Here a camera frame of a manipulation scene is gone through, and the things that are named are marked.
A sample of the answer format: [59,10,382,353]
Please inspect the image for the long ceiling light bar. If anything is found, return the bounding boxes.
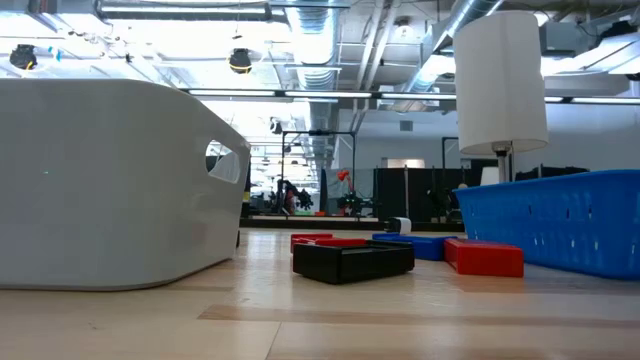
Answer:
[179,88,457,101]

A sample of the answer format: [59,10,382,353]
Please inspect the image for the black partition wall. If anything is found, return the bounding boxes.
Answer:
[372,167,471,224]

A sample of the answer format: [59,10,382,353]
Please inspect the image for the blue plastic basket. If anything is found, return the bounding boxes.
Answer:
[453,168,640,281]

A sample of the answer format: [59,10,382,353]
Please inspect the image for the grey plastic bin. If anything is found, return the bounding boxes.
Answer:
[0,78,251,292]

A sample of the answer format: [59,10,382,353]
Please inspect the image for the black hanging dome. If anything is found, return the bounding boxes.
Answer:
[228,47,253,75]
[8,43,39,71]

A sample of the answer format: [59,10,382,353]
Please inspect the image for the background black frame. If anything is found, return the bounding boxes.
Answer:
[281,130,357,216]

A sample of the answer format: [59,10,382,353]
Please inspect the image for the white cylindrical lamp shade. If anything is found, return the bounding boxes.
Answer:
[452,10,550,184]

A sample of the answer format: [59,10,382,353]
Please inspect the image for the background robot arms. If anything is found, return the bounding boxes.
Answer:
[272,178,315,216]

